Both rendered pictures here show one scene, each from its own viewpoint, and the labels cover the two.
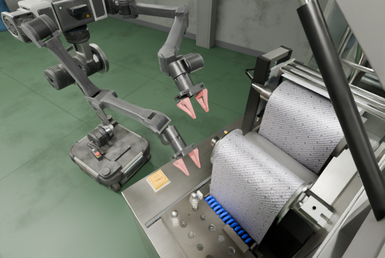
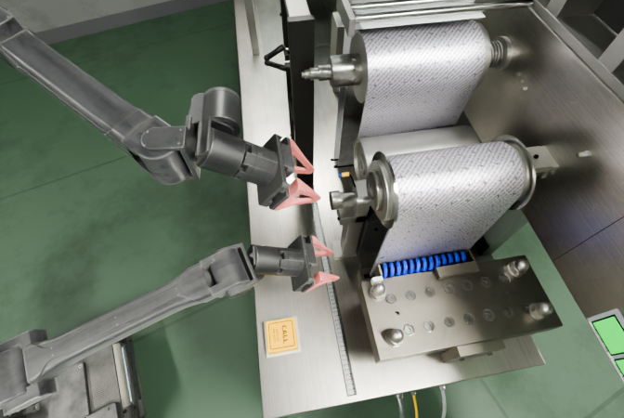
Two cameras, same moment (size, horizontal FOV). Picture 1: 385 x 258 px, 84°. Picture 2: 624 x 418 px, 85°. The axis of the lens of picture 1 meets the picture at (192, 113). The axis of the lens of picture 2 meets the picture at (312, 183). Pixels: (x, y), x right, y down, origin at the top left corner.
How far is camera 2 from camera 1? 0.48 m
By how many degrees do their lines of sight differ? 41
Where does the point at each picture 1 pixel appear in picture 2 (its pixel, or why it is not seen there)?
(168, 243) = (395, 370)
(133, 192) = (279, 395)
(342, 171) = not seen: hidden behind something
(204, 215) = (407, 292)
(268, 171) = (480, 165)
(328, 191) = not seen: hidden behind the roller
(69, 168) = not seen: outside the picture
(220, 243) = (454, 292)
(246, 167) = (455, 188)
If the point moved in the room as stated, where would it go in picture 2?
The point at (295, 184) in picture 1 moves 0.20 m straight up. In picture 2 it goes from (510, 151) to (583, 55)
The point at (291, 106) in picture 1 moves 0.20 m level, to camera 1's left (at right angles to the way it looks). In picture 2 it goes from (408, 66) to (363, 134)
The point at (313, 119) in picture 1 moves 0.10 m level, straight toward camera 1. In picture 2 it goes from (444, 62) to (476, 95)
